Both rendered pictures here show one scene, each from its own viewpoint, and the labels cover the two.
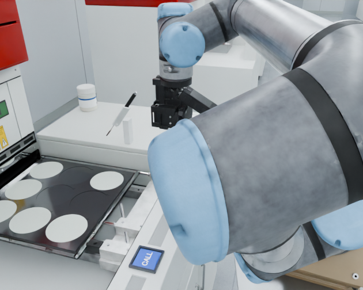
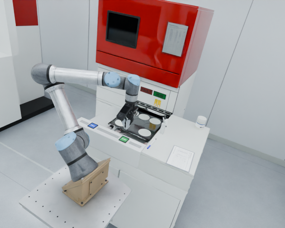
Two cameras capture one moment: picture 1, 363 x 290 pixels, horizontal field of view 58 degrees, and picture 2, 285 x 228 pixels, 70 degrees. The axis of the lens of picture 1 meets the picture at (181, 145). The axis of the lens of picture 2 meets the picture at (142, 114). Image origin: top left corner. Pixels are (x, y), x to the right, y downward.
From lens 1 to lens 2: 145 cm
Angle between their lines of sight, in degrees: 80
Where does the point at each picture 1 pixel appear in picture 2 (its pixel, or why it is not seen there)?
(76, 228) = (120, 124)
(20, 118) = (168, 104)
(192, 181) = not seen: hidden behind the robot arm
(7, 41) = (170, 77)
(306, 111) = not seen: hidden behind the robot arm
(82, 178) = (147, 127)
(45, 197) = (138, 120)
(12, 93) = (170, 95)
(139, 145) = (157, 135)
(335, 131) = not seen: hidden behind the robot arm
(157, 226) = (105, 130)
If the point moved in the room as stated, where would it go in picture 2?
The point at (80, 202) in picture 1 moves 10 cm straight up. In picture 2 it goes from (133, 125) to (134, 115)
